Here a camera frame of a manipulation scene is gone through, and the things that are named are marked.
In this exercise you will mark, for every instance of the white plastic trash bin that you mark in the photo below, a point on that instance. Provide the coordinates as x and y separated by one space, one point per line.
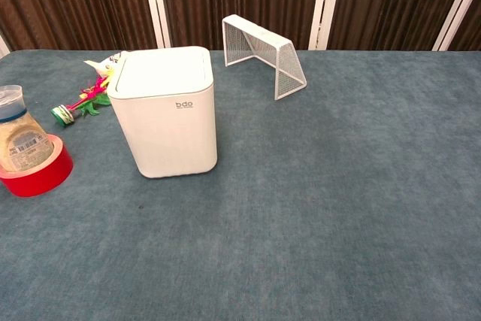
165 129

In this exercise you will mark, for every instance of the white plastic bin lid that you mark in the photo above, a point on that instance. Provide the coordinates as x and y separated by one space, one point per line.
161 69

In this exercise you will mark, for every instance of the blue-grey table cloth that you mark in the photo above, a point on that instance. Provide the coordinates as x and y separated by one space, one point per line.
263 204

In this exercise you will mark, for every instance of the small white goal net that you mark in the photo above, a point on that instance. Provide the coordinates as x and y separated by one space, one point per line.
263 54

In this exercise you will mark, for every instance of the white printed snack packet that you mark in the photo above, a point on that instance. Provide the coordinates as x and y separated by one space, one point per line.
103 63

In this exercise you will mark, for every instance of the colourful feather shuttlecock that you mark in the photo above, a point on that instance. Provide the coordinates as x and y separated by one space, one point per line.
88 97

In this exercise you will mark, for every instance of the red tape roll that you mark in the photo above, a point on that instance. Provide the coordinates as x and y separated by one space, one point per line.
45 174

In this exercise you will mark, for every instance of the clear seasoning bottle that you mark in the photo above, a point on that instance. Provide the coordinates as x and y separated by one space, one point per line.
20 140

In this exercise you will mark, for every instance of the white folding screen frame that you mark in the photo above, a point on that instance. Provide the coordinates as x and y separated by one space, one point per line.
156 1
323 1
458 9

